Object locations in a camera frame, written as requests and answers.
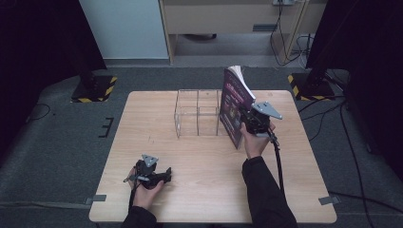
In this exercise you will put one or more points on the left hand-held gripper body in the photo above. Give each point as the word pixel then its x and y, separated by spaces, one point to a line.
pixel 147 174

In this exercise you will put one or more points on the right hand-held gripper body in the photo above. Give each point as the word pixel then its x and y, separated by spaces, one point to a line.
pixel 259 118

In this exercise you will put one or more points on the purple magazine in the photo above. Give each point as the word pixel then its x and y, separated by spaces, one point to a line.
pixel 233 107

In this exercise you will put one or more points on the clear acrylic organizer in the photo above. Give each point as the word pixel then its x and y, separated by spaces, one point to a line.
pixel 196 114

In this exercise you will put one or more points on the person's left hand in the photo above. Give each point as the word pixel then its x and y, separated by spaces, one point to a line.
pixel 145 196

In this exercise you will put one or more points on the person's right hand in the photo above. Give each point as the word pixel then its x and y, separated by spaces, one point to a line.
pixel 255 144

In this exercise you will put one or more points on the grey tape piece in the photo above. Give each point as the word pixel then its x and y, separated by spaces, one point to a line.
pixel 329 200
pixel 96 199

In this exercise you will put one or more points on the striped black stand base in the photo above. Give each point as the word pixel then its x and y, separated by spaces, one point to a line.
pixel 312 88
pixel 95 90

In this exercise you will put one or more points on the black stand pole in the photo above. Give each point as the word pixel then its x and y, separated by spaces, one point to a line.
pixel 318 68
pixel 86 72

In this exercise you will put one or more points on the white power strip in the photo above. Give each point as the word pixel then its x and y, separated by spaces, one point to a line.
pixel 283 2

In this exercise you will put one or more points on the black curtain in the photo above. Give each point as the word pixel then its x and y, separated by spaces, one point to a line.
pixel 34 57
pixel 377 63

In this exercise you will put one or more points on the white cabinet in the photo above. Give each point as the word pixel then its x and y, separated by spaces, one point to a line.
pixel 123 28

